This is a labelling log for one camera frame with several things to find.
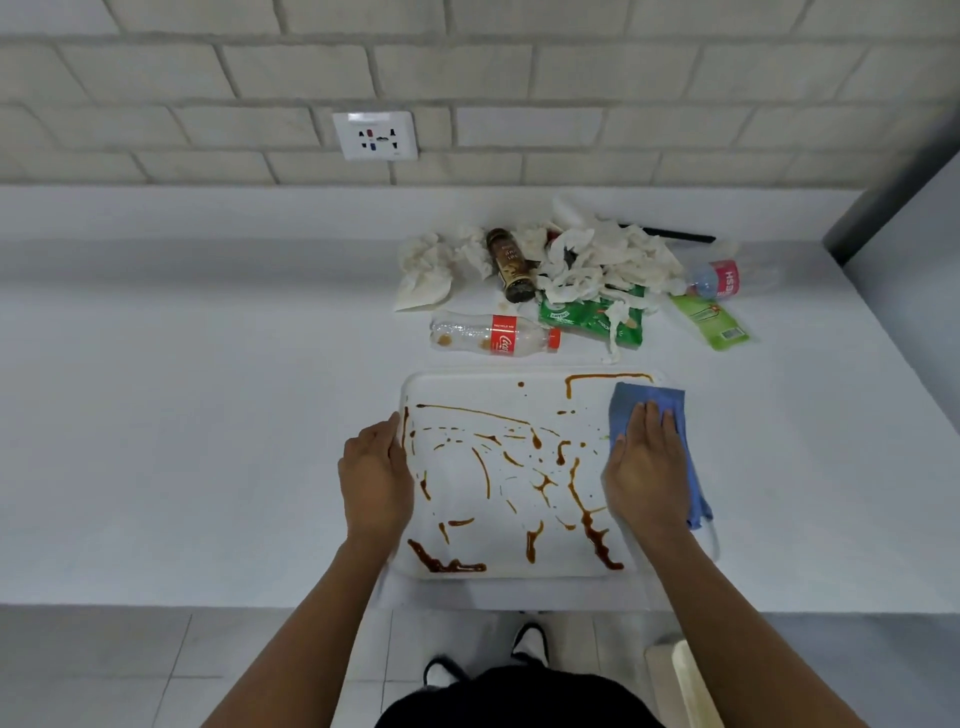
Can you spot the white wall socket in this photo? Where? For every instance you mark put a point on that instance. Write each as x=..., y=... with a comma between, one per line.
x=375, y=136

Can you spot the light green snack packet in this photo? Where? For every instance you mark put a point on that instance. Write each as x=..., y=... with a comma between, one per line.
x=712, y=322

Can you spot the cream-coloured bin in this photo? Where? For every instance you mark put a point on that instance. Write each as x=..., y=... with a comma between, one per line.
x=679, y=682

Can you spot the person's left forearm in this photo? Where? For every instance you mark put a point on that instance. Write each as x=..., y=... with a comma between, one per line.
x=315, y=637

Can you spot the person's right hand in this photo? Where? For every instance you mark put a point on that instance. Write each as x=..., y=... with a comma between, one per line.
x=649, y=487

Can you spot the white plastic tray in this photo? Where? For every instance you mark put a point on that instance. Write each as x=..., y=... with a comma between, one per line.
x=510, y=551

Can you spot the person's shoe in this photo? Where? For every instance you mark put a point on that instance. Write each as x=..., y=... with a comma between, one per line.
x=529, y=641
x=442, y=671

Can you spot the person's black clothing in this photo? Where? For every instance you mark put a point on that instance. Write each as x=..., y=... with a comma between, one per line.
x=517, y=701

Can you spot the person's left shoe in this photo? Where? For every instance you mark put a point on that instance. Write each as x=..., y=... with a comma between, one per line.
x=442, y=671

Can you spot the person's left fingers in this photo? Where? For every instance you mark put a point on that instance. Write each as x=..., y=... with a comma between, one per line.
x=373, y=439

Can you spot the pile of crumpled white tissues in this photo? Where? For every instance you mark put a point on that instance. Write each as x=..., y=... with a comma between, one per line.
x=622, y=259

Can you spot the small crumpled white tissue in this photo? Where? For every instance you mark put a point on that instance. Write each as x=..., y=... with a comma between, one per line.
x=471, y=251

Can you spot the clear bottle with red label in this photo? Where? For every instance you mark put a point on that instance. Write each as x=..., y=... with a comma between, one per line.
x=504, y=335

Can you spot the dark brown drink bottle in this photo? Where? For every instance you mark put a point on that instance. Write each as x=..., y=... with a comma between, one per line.
x=512, y=266

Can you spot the person's left hand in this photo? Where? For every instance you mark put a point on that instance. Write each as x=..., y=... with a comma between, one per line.
x=375, y=487

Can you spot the black stick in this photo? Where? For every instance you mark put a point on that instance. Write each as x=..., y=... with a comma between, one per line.
x=679, y=234

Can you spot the clear bottle with pink label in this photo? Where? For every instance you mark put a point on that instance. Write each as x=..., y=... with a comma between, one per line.
x=721, y=279

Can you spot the grey cabinet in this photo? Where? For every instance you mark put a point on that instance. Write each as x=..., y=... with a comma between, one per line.
x=911, y=300

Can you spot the brown sauce spill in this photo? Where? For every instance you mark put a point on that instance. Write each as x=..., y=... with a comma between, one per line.
x=442, y=565

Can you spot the person's right forearm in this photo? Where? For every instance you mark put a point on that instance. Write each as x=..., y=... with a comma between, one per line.
x=735, y=637

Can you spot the crumpled stained white tissue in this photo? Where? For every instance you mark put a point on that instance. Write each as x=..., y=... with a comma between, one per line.
x=424, y=266

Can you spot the person's right shoe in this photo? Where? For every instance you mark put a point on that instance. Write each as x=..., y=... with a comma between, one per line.
x=529, y=641

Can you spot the blue cleaning cloth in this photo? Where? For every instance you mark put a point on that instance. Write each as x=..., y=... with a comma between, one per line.
x=626, y=397

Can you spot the person's right thumb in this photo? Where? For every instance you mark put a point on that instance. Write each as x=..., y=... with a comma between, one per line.
x=615, y=459

